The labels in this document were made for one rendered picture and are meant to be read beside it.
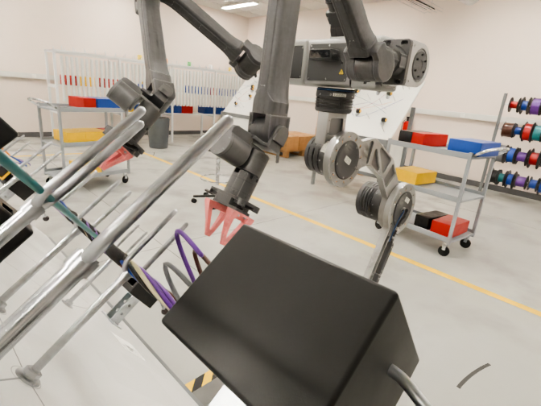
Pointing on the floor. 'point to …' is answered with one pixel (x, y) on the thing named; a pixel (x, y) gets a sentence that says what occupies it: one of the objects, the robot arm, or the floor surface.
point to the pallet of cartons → (295, 143)
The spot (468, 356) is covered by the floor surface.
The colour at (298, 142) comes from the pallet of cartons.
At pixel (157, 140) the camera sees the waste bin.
